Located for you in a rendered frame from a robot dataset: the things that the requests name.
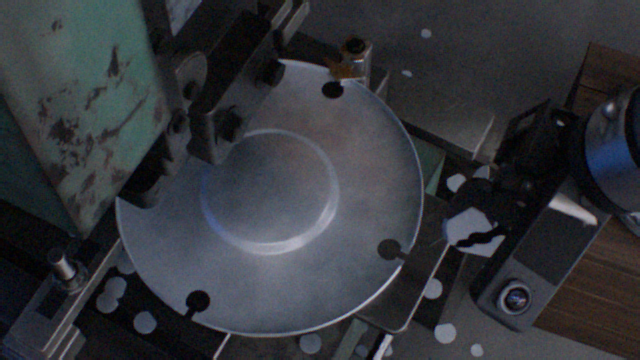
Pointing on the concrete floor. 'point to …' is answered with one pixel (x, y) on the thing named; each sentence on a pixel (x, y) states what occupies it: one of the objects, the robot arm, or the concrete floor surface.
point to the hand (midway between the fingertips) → (454, 243)
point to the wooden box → (594, 294)
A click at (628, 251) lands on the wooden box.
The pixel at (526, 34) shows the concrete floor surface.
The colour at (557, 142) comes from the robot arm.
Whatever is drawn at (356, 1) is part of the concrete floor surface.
